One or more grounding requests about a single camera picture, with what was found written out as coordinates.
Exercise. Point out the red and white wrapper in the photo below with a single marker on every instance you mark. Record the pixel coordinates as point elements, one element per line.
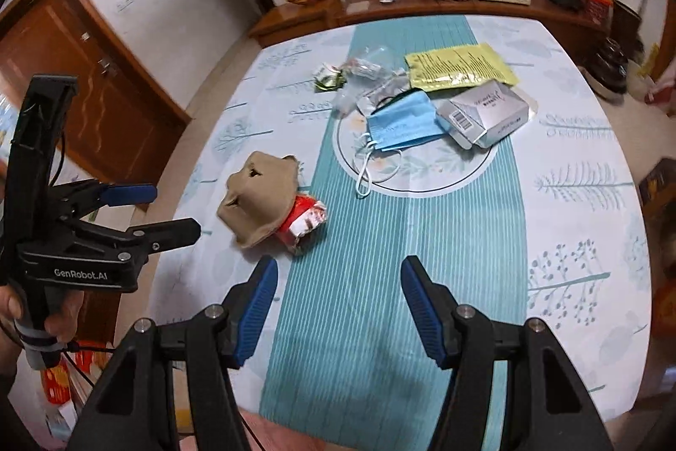
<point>303,218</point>

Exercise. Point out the dark brown bin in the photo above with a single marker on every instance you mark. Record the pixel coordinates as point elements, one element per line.
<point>627,28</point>

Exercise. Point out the person's left hand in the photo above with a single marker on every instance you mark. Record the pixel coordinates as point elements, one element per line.
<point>63,321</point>

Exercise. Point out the brown wooden door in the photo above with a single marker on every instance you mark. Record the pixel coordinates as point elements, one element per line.
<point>105,76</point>

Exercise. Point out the red container with yellow lid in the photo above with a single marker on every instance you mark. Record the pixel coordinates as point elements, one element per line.
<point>597,4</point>

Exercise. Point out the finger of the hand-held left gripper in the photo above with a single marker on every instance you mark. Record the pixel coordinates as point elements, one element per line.
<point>158,234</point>
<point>129,193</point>

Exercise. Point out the brown paper cup carrier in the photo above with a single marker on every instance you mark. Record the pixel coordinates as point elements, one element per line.
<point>259,197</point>

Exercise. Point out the small green wrapper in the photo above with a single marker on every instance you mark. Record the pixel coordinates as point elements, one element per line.
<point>328,78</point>

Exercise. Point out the yellow-green packet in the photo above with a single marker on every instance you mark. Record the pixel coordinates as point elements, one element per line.
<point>454,62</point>

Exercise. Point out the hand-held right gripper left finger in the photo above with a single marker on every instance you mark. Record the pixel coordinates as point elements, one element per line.
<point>256,308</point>

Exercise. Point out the blue and white tablecloth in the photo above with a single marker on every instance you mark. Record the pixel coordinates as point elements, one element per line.
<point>369,229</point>

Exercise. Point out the blue face mask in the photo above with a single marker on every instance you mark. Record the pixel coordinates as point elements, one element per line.
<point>401,123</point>

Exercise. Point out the silver foil sachet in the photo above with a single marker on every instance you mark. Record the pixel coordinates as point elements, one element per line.
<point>375,98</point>

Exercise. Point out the wooden television cabinet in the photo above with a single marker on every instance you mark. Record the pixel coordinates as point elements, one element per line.
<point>296,20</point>

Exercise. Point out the clear plastic bag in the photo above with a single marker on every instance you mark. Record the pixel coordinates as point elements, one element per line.
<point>367,65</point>

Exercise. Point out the silver carton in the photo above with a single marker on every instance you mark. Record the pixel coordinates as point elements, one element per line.
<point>486,113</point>

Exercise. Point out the cardboard box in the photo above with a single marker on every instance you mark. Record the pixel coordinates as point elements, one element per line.
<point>657,187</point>

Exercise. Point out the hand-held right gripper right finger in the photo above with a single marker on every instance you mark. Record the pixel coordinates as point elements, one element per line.
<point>422,308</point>

